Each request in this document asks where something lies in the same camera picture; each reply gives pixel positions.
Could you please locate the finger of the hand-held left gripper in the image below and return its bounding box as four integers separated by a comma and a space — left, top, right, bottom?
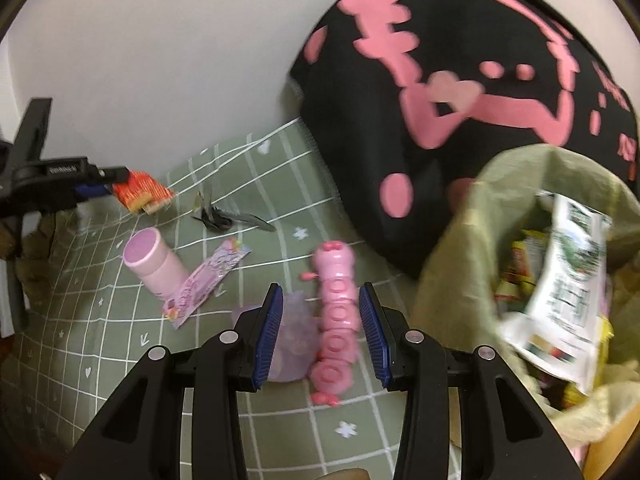
74, 182, 113, 201
87, 164, 129, 184

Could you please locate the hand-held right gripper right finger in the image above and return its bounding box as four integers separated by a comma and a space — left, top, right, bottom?
359, 282, 585, 480

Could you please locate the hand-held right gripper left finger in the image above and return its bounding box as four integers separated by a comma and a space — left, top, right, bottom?
57, 284, 286, 480

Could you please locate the red orange wrapper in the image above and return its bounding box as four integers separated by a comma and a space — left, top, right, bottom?
112, 170, 177, 213

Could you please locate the yellow-green trash bag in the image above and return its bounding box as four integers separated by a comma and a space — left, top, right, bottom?
414, 144, 640, 480

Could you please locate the green and white packet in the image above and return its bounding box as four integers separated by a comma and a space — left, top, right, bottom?
500, 192, 613, 396

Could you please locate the translucent purple bag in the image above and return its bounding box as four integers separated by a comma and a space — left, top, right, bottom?
231, 292, 321, 385

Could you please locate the pink caterpillar toy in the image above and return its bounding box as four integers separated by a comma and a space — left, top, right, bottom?
300, 241, 362, 407

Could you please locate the pink purple wrapper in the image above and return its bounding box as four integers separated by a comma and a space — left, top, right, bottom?
162, 240, 252, 331

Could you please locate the pink plastic bottle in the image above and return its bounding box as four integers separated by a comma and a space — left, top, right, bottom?
123, 227, 191, 298

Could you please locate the black crumpled wrapper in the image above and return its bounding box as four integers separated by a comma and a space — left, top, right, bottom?
192, 192, 277, 233

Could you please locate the green checked blanket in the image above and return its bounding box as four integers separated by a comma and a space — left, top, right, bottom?
0, 117, 461, 480

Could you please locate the black bag with pink print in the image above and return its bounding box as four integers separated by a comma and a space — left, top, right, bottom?
289, 0, 640, 281

